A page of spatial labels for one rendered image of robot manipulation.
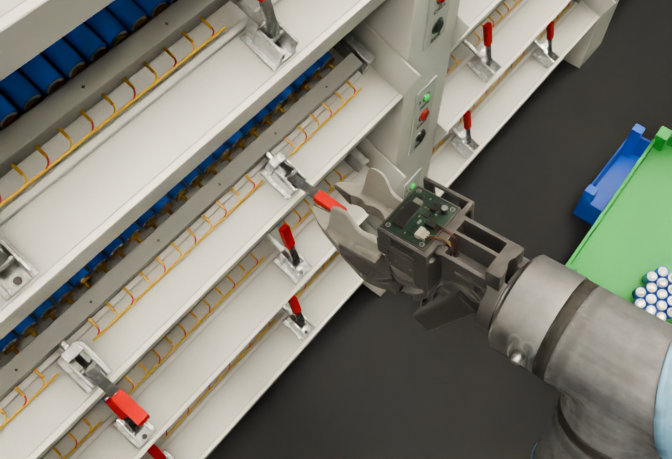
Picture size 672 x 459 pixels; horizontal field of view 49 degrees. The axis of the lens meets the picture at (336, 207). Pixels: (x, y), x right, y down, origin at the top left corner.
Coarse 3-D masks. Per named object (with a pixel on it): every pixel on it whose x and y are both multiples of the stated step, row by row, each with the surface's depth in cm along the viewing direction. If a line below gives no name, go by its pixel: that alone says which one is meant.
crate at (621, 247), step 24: (648, 168) 131; (624, 192) 132; (648, 192) 130; (600, 216) 127; (624, 216) 131; (648, 216) 130; (600, 240) 131; (624, 240) 130; (648, 240) 129; (576, 264) 132; (600, 264) 131; (624, 264) 130; (648, 264) 128; (624, 288) 129
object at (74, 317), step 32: (352, 64) 81; (320, 96) 79; (352, 96) 82; (288, 128) 77; (256, 160) 75; (224, 192) 74; (160, 224) 70; (128, 256) 68; (96, 288) 67; (64, 320) 65; (32, 352) 64; (0, 384) 62
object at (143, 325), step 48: (336, 48) 84; (384, 48) 81; (384, 96) 84; (288, 144) 79; (336, 144) 80; (192, 192) 74; (240, 192) 76; (192, 240) 73; (240, 240) 74; (144, 288) 70; (192, 288) 71; (144, 336) 69; (0, 432) 63; (48, 432) 64
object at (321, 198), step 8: (288, 176) 75; (296, 176) 76; (296, 184) 75; (304, 184) 75; (312, 192) 75; (320, 192) 74; (320, 200) 74; (328, 200) 74; (328, 208) 74; (344, 208) 73
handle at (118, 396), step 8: (96, 368) 65; (88, 376) 64; (96, 376) 64; (104, 376) 64; (96, 384) 64; (104, 384) 64; (112, 384) 64; (112, 392) 64; (120, 392) 63; (112, 400) 63; (120, 400) 63; (128, 400) 63; (120, 408) 63; (128, 408) 63; (136, 408) 63; (128, 416) 63; (136, 416) 62; (144, 416) 62
